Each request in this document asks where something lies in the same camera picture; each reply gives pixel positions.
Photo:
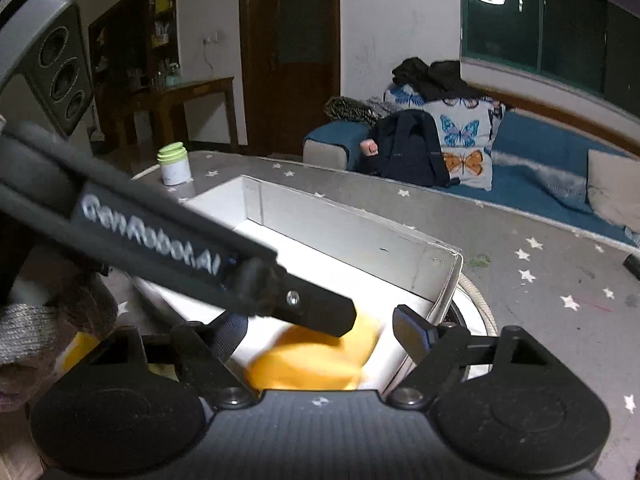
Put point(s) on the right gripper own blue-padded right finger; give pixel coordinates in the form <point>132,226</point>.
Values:
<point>441,353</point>

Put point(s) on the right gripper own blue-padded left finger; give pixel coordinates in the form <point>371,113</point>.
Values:
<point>201,355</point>

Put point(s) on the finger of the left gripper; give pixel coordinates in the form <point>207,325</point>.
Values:
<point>306,304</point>

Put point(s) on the large yellow rubber duck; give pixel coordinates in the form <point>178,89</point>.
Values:
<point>302,359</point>

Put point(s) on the grey knit gloved hand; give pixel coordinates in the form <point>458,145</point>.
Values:
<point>51,299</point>

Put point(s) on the round induction cooktop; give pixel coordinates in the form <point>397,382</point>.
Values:
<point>469,308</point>

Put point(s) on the grey cardboard box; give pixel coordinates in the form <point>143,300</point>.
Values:
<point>376,263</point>

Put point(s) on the yellow plush duck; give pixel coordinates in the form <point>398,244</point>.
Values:
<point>80,346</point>

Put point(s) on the white green lidded jar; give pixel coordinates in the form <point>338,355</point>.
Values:
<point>173,160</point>

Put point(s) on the wooden side table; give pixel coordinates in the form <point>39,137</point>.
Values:
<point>162,103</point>

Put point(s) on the dark wooden shelf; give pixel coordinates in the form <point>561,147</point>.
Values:
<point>130,44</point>

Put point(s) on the patterned dark cloth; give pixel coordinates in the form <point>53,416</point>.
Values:
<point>367,112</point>

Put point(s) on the blue sofa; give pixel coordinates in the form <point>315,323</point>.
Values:
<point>517,184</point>

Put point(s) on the black remote control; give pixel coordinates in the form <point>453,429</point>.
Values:
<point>632,264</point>

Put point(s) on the butterfly print pillow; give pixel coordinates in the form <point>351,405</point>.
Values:
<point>467,130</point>

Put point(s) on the beige cushion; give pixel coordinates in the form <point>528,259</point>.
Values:
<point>613,188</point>

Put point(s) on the black clothes pile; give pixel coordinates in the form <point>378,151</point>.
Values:
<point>437,81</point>

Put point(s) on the dark wooden door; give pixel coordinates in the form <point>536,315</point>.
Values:
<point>291,65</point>

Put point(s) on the dark green window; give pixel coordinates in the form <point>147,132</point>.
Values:
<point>590,45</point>

